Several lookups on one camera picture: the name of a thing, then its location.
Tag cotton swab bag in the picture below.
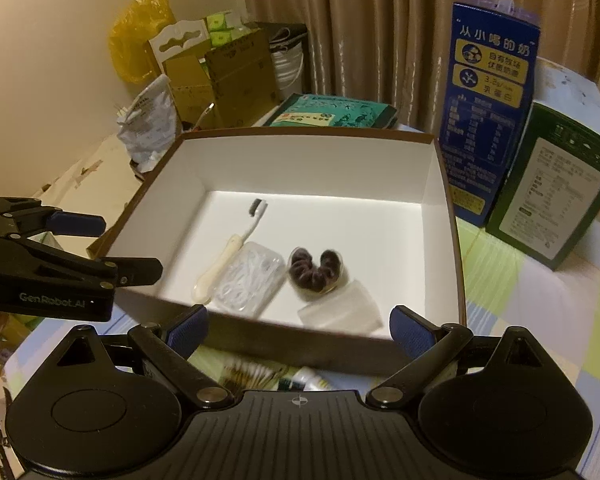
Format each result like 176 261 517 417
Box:
219 358 288 396

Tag white toothbrush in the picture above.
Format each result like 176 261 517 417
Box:
193 198 268 304

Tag clear plastic packet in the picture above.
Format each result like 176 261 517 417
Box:
298 281 384 336

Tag white printed plastic bag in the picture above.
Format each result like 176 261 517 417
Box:
117 74 182 174

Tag checkered tablecloth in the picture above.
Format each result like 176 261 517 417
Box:
3 219 600 479

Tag dark brown hair scrunchie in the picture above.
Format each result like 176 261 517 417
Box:
287 247 346 297

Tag brown cardboard storage box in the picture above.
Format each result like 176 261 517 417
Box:
92 127 466 375

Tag yellow plastic bag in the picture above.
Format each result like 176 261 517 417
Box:
108 0 176 86

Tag brown cardboard boxes stack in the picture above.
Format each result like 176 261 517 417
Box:
148 20 280 128

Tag green white carton box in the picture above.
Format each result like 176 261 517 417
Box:
486 58 600 270

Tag green book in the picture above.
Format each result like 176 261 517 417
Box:
264 93 398 129

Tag green tissue packs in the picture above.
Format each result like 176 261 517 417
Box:
204 10 251 48

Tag white paper bag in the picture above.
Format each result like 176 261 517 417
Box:
257 22 311 100

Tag blue milk carton box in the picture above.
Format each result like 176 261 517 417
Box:
439 0 541 226

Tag beige curtain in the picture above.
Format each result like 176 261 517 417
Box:
246 0 600 133

